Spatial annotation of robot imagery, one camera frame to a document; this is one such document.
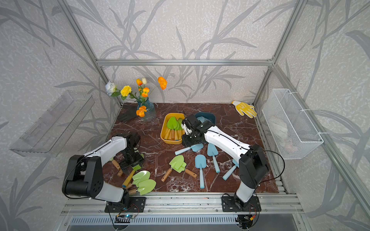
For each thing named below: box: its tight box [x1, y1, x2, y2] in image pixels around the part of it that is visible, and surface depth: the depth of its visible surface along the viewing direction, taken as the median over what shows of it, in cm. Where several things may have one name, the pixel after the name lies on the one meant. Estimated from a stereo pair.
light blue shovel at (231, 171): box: [222, 158, 239, 181], surface depth 85 cm
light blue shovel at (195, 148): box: [174, 143, 204, 156], surface depth 95 cm
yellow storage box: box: [160, 112, 185, 145], surface depth 100 cm
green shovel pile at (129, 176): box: [121, 164, 142, 188], surface depth 82 cm
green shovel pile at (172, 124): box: [166, 116, 178, 141], surface depth 107 cm
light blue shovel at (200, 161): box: [194, 154, 207, 190], surface depth 89 cm
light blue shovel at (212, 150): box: [207, 142, 221, 174], surface depth 95 cm
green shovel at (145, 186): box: [136, 179, 157, 196], surface depth 82 cm
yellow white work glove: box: [231, 100, 258, 119], surface depth 121 cm
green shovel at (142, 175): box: [132, 170, 151, 188], surface depth 84 cm
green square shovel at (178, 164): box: [160, 154, 187, 183], surface depth 88 cm
